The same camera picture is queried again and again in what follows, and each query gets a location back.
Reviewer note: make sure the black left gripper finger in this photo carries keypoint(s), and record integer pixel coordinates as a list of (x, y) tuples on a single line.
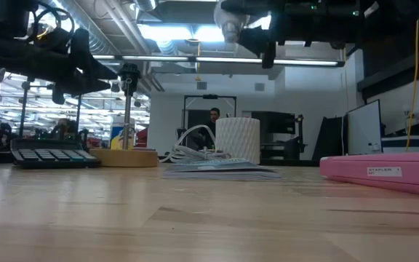
[(82, 85), (86, 58)]

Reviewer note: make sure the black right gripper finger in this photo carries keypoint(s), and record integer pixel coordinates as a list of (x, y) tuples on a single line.
[(246, 4), (264, 40)]

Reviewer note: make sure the white lightbulb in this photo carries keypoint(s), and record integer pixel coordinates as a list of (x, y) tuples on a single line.
[(229, 25)]

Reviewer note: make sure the lamp stand with wooden base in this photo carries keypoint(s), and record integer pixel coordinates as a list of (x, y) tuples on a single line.
[(126, 158)]

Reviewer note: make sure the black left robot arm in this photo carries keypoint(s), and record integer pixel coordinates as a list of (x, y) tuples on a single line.
[(2, 18)]

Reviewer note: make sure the long ceiling light fixture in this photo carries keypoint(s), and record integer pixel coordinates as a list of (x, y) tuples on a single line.
[(304, 62)]

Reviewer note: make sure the person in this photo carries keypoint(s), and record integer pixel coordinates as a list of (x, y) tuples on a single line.
[(214, 116), (64, 127)]

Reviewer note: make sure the black background robot station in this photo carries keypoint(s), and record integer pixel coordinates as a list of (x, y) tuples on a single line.
[(23, 109)]

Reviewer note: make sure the yellow disinfecting wipes canister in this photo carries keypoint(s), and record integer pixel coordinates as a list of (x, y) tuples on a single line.
[(116, 134)]

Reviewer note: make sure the black calculator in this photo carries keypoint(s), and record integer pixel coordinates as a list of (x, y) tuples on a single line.
[(53, 154)]

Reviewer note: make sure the black monitor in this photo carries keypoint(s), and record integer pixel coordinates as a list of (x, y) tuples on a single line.
[(275, 123)]

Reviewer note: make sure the white board panel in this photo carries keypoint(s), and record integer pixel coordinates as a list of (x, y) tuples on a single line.
[(364, 127)]

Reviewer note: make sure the black upright panel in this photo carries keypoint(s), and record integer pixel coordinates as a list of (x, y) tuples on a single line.
[(329, 138)]

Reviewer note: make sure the Yellowstone booklet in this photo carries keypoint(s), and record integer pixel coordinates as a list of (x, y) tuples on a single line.
[(220, 169)]

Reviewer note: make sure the pink stapler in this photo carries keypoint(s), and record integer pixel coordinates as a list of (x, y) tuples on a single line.
[(384, 171)]

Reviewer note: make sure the black gantry frame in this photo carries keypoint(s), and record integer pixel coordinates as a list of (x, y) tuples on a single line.
[(210, 97)]

